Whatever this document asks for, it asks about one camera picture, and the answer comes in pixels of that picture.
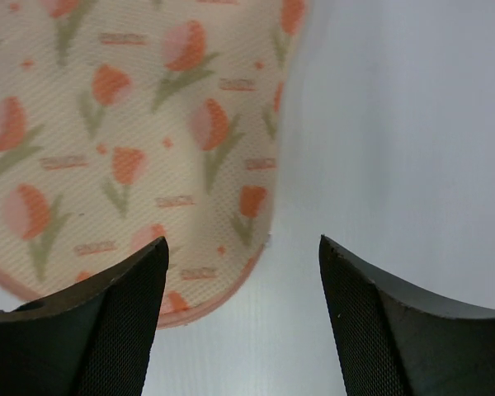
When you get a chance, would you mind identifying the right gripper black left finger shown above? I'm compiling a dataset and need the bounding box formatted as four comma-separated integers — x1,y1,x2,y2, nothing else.
0,237,168,395

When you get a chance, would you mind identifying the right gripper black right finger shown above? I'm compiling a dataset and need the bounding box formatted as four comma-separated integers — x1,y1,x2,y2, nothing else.
319,236,495,396

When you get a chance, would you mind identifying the floral laundry bag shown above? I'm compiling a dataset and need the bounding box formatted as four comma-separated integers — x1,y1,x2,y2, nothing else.
0,1,309,328

